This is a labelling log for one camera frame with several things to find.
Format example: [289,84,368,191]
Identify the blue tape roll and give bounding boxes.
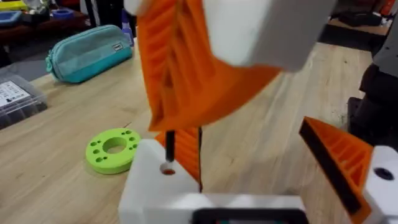
[51,8,76,21]

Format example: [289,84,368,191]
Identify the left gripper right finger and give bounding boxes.
[298,116,398,224]

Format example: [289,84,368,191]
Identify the green disc with holes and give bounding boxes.
[85,128,142,175]

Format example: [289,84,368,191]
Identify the blue plastic bottle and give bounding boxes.
[121,9,136,47]

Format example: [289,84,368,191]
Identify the yellow plastic tray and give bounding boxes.
[0,0,29,12]

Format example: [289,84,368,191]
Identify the black screw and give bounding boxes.
[165,130,176,164]

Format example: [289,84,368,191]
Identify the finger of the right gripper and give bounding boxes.
[164,0,338,130]
[124,0,177,131]

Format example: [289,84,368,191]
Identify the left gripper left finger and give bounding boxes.
[118,126,203,224]

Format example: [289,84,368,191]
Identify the blue plastic tray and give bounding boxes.
[0,11,23,27]

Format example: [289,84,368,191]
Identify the black bag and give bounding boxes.
[337,11,383,28]

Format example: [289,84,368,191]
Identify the clear plastic parts box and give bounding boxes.
[0,73,49,130]

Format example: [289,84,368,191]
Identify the teal zip pouch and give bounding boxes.
[45,24,134,85]

